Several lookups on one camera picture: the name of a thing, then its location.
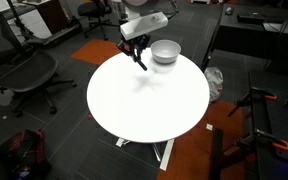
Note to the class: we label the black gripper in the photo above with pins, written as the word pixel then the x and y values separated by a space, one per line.
pixel 134 42

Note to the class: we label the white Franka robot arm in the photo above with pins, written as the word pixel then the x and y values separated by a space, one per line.
pixel 144 25

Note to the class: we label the grey bowl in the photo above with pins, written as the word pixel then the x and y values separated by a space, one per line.
pixel 165 53

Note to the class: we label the black swivel office chair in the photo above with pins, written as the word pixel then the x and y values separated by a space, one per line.
pixel 92 8

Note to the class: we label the black electric scooter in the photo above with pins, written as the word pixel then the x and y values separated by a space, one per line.
pixel 57 35

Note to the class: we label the white plastic bag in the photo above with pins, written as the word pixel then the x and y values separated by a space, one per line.
pixel 214 83

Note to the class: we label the brown wooden cabinet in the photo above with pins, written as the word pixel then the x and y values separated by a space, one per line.
pixel 54 15

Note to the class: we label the grey computer mouse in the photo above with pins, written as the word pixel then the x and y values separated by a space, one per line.
pixel 229 10

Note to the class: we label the white paper slip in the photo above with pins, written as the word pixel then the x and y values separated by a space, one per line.
pixel 209 127

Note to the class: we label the white counter cabinet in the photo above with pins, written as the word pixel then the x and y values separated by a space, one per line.
pixel 37 23

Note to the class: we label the dark office desk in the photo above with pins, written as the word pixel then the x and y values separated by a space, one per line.
pixel 244 36

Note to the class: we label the white table base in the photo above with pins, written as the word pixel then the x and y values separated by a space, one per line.
pixel 167 156

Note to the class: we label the black mesh office chair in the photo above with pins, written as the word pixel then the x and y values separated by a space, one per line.
pixel 27 70

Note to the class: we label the black desktop device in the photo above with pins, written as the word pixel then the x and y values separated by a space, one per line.
pixel 250 17

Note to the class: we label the small paper scrap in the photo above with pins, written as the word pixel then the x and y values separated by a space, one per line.
pixel 4 117

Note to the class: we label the red black backpack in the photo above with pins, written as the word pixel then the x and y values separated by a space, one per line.
pixel 24 153

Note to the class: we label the black clamp workbench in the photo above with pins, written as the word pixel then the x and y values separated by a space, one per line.
pixel 280 133

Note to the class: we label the black upright post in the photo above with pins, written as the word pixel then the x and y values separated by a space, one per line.
pixel 217 156

